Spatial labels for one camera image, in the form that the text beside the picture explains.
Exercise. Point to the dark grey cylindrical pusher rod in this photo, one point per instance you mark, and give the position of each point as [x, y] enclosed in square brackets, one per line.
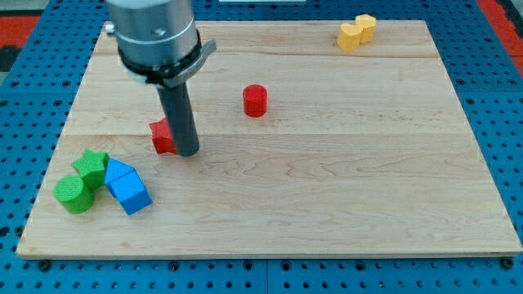
[178, 112]

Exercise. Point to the black clamp ring mount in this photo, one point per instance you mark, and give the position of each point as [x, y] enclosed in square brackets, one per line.
[174, 74]

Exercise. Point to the red star block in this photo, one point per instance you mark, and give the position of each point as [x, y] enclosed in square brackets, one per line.
[162, 138]

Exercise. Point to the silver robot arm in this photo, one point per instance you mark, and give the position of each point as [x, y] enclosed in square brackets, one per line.
[159, 42]

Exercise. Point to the blue triangle block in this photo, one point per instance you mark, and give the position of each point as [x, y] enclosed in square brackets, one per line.
[115, 170]

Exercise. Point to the green star block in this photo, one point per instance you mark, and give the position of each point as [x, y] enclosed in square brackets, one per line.
[91, 167]

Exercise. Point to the silver bolt at board corner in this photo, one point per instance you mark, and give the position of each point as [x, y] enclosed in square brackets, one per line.
[109, 28]

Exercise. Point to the red cylinder block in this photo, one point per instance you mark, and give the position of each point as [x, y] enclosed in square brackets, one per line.
[255, 98]

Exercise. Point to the blue cube block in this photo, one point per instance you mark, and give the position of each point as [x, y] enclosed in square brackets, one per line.
[131, 193]

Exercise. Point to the green cylinder block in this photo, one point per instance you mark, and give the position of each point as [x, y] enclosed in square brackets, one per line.
[73, 194]

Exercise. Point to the wooden board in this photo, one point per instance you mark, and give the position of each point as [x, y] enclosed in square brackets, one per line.
[360, 154]

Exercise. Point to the yellow heart block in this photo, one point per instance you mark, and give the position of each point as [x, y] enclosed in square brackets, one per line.
[349, 36]

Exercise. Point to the yellow hexagon block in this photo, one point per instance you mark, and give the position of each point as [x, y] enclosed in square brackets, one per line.
[368, 24]

